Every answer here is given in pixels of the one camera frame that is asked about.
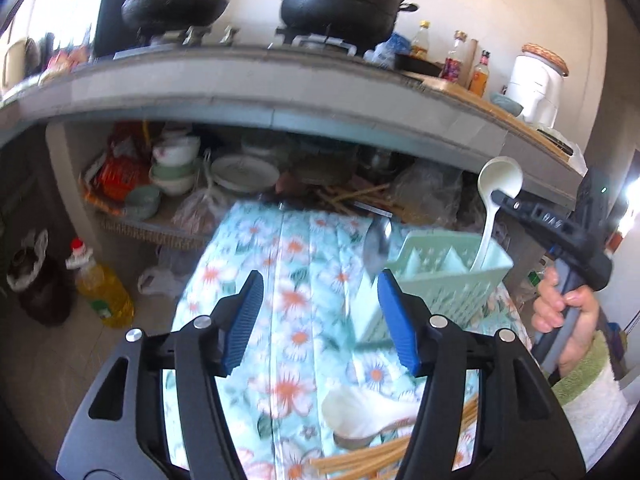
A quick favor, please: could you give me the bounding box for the white ladle spoon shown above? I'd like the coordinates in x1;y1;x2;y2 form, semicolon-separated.
470;155;524;272

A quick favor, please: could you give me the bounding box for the wooden chopstick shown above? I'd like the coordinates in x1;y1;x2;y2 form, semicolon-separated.
310;396;478;479
308;393;478;474

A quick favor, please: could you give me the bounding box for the white rice paddle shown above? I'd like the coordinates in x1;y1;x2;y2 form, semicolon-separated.
321;386;420;451

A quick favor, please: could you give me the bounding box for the metal spoon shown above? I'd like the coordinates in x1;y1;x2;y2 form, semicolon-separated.
362;217;393;282

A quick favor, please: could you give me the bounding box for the concrete kitchen counter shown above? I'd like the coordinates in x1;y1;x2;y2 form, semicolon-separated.
1;47;580;208

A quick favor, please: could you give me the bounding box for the person right hand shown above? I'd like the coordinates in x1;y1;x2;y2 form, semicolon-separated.
530;264;602;378

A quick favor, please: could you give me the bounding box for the cooking oil bottle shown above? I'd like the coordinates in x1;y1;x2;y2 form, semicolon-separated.
65;237;134;328

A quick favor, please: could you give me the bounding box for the green plastic utensil holder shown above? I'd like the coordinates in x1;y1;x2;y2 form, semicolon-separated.
348;230;513;344

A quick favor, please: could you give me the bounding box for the wooden cutting board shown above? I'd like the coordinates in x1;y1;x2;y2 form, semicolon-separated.
398;70;570;166

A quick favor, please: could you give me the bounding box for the light blue bowl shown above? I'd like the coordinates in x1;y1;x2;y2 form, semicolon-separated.
490;92;523;117

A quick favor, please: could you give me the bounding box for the floral quilted tablecloth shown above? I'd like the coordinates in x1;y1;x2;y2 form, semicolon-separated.
172;202;424;479

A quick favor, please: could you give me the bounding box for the orange sauce bottle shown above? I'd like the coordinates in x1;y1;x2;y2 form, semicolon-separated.
468;50;490;98

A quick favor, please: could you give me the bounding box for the wooden rolling pin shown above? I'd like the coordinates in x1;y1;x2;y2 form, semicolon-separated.
459;38;478;89

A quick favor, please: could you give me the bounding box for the dark sauce bottle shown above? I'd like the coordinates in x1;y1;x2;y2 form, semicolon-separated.
439;30;468;82

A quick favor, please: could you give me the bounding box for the yellow cap sauce bottle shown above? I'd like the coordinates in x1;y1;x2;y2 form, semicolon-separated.
409;21;431;61

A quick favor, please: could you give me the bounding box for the black tray dish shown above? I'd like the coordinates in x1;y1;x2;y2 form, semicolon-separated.
394;53;442;77

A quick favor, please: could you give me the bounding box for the stack of white bowls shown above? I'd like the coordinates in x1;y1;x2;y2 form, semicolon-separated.
149;136;201;197

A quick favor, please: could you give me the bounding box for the white plate under counter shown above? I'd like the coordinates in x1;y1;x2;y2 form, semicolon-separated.
210;155;280;194

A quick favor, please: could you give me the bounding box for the black wok pan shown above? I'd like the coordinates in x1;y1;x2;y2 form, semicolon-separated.
120;0;229;36

